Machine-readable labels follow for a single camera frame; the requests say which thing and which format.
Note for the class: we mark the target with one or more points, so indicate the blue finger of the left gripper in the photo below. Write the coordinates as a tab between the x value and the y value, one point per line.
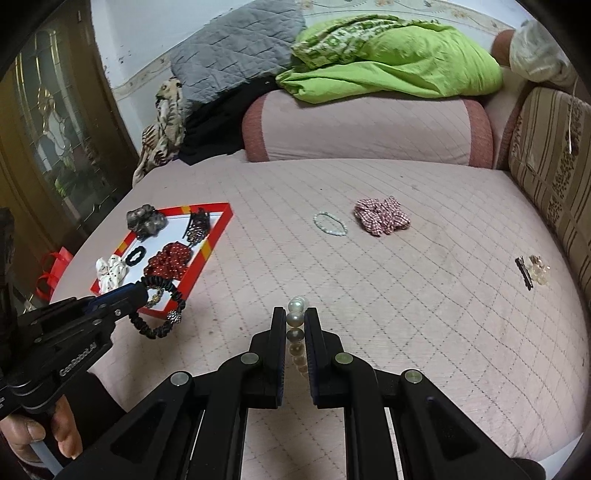
120	302

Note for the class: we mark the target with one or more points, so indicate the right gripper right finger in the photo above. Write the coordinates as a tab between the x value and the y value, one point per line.
398	425

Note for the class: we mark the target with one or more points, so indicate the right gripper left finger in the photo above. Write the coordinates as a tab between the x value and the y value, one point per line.
193	427

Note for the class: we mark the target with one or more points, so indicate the white dotted scrunchie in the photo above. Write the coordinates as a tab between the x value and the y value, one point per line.
110	273

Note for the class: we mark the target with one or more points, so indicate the small black scrunchie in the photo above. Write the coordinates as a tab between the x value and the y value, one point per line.
135	256

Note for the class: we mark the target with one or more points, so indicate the red polka dot scrunchie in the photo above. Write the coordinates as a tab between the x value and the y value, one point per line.
170	262

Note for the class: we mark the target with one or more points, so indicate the grey metallic scrunchie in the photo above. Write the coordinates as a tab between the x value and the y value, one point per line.
145	221

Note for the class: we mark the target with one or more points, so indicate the black claw hair clip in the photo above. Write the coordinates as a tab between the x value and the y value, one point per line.
198	227

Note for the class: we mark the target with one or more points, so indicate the red white checked scrunchie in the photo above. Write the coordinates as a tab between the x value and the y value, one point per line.
381	217

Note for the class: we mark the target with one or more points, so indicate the person's left hand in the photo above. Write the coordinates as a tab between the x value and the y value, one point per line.
21	432

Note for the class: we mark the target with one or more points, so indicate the red white shallow box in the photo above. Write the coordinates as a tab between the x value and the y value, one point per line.
178	218

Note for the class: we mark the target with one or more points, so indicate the red gift bag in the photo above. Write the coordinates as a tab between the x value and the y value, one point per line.
54	265

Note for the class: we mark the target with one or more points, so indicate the leaf patterned cloth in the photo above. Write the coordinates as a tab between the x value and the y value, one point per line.
161	141

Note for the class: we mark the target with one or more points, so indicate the wooden glass door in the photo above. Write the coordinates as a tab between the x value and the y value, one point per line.
66	157

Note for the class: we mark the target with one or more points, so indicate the pink quilted bed cover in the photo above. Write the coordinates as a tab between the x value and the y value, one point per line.
444	296

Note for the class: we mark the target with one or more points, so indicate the black cloth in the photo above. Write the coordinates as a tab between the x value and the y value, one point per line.
215	128

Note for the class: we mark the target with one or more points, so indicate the black flat hair clip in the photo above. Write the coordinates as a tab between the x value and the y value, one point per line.
524	272

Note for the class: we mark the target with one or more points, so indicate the clear plastic hair clip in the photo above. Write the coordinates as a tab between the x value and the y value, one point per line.
539	270

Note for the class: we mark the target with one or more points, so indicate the pink quilted bolster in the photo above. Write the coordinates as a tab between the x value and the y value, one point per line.
387	126

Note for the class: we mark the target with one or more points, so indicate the grey quilted pillow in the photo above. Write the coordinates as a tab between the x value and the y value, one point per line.
248	43

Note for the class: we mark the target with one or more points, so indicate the striped floral cushion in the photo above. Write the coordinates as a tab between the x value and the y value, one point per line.
548	160

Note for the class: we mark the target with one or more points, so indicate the green blanket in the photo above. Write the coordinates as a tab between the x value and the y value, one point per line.
371	53

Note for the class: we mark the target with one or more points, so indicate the brown sofa cushion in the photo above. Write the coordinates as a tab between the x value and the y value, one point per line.
500	49

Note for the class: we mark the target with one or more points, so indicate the cream floral cloth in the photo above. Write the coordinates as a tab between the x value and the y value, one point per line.
536	56

